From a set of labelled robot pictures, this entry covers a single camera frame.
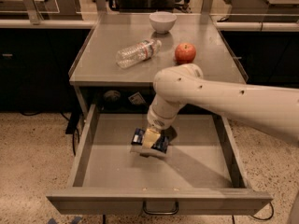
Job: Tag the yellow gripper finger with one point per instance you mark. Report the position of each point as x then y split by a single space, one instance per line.
150 137

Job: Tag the blue rxbar wrapper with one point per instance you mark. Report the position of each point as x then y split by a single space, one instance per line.
160 145

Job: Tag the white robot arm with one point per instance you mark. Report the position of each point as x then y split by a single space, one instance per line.
270 110

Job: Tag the open grey top drawer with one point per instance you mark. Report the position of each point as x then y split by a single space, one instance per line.
201 169

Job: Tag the grey metal cabinet counter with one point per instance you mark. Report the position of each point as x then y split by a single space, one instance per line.
96 66

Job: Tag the white tag inside cabinet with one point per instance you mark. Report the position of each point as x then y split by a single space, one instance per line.
136 99

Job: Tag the clear plastic water bottle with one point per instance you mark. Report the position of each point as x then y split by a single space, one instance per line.
137 53

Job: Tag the red apple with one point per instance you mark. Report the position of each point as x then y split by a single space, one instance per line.
185 53

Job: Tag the white bowl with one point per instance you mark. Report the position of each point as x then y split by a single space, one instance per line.
162 22

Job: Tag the black drawer handle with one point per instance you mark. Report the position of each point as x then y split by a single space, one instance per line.
160 208

